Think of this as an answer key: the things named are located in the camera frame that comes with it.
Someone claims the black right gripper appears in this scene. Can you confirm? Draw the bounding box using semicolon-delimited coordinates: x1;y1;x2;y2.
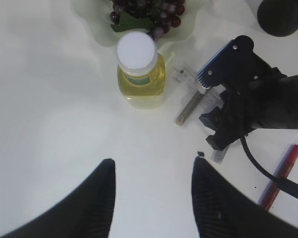
198;53;289;151

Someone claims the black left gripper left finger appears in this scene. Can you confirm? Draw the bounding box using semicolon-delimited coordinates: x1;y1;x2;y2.
4;159;116;238

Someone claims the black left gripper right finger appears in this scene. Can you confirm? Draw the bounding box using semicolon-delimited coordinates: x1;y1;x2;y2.
191;156;298;238

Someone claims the clear plastic ruler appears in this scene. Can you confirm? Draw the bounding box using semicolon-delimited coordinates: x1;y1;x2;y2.
168;65;224;113

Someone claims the red marker pen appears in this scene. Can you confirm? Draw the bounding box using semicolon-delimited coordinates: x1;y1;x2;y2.
258;144;298;211

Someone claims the gold marker pen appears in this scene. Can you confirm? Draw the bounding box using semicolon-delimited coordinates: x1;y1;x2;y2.
175;90;209;126

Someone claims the purple artificial grape bunch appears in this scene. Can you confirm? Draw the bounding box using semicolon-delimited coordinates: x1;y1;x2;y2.
109;0;185;41

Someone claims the yellow liquid plastic bottle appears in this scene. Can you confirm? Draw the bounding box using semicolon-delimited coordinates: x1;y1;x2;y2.
117;31;166;109

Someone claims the silver marker pen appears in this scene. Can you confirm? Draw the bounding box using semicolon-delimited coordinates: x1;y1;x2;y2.
211;146;229;165

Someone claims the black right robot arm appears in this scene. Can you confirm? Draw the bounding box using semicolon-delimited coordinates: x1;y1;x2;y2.
198;53;298;198

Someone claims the green wavy glass plate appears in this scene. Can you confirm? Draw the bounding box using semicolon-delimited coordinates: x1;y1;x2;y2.
73;0;204;48

